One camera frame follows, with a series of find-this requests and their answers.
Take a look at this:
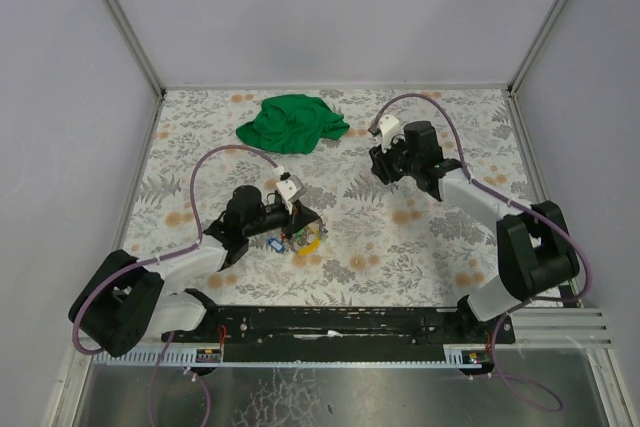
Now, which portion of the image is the blue key tag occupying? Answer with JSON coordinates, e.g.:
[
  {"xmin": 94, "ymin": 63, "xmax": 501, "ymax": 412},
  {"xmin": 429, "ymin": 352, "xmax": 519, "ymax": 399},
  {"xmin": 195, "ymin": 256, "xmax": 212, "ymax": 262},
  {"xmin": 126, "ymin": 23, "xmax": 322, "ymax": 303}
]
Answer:
[{"xmin": 267, "ymin": 238, "xmax": 285, "ymax": 253}]

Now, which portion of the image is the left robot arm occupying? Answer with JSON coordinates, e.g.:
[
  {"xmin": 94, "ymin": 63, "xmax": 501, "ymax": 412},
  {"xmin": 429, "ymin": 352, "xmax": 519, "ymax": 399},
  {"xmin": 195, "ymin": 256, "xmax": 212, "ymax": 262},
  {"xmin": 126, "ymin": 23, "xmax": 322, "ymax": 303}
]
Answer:
[{"xmin": 68, "ymin": 185, "xmax": 320, "ymax": 357}]

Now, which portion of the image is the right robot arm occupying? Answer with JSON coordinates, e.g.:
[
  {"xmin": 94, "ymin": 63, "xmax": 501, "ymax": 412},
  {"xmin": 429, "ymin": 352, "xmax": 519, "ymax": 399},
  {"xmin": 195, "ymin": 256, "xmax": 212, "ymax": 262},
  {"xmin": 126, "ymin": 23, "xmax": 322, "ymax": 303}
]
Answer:
[{"xmin": 369, "ymin": 115, "xmax": 580, "ymax": 322}]

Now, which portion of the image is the floral table mat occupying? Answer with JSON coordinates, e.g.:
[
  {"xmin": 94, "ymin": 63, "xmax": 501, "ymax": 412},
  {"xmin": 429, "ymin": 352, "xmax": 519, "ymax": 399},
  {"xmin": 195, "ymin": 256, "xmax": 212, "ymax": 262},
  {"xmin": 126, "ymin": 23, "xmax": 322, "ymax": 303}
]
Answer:
[{"xmin": 122, "ymin": 89, "xmax": 538, "ymax": 306}]

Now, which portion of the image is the green crumpled cloth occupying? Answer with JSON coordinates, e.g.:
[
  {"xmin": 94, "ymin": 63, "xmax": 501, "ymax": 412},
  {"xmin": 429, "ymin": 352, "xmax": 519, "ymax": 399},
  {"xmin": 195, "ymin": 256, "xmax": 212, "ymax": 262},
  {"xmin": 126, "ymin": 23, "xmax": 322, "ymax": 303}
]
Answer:
[{"xmin": 236, "ymin": 94, "xmax": 350, "ymax": 155}]

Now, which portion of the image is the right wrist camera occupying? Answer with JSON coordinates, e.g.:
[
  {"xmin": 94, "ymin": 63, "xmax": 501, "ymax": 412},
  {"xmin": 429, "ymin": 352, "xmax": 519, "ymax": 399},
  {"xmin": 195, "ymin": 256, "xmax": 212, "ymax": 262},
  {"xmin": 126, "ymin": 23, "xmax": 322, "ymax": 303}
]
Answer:
[{"xmin": 369, "ymin": 115, "xmax": 402, "ymax": 153}]

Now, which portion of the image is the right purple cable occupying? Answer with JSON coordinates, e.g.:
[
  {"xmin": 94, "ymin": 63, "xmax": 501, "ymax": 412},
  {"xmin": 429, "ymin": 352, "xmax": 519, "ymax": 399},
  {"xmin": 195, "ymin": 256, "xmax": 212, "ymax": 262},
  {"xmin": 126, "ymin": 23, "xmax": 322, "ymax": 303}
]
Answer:
[{"xmin": 372, "ymin": 93, "xmax": 596, "ymax": 413}]

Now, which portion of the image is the purple cable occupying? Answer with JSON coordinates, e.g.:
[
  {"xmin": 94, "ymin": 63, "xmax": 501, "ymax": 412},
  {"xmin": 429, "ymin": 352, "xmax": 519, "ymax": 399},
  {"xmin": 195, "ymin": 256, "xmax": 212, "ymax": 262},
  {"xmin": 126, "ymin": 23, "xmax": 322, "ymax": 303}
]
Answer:
[
  {"xmin": 72, "ymin": 145, "xmax": 286, "ymax": 427},
  {"xmin": 372, "ymin": 93, "xmax": 596, "ymax": 413}
]

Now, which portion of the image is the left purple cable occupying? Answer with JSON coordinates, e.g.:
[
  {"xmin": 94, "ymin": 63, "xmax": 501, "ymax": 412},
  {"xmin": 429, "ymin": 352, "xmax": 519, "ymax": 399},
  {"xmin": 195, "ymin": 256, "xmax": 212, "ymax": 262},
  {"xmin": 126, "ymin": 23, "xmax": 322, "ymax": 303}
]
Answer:
[{"xmin": 72, "ymin": 145, "xmax": 286, "ymax": 427}]

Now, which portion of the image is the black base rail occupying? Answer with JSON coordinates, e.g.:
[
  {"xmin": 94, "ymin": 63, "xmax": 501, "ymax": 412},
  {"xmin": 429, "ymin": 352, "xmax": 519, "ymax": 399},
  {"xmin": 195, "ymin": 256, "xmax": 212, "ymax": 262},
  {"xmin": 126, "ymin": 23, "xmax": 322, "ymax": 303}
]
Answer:
[{"xmin": 173, "ymin": 306, "xmax": 515, "ymax": 364}]

